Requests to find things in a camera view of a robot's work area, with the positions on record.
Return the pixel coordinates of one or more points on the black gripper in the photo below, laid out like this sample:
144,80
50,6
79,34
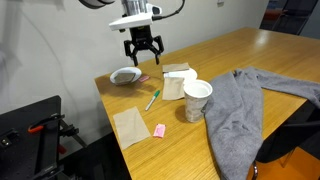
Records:
141,35

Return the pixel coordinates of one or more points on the green and white marker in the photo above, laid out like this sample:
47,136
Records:
152,100

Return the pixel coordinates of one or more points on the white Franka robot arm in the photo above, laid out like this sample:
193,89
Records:
135,6

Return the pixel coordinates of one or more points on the white paper cup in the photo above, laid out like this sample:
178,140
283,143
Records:
195,106

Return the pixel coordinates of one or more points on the white plate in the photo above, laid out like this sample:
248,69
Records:
131,70
190,75

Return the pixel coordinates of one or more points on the pink packet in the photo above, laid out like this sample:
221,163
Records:
144,78
159,130

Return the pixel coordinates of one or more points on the black and orange clamp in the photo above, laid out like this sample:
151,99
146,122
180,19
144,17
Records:
50,120

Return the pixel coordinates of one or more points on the grey sweater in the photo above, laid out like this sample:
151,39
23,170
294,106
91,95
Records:
233,126

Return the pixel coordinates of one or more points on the black office chair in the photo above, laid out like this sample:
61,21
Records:
293,20
286,140

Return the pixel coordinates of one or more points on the black robot mount table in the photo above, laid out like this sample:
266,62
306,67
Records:
20,150

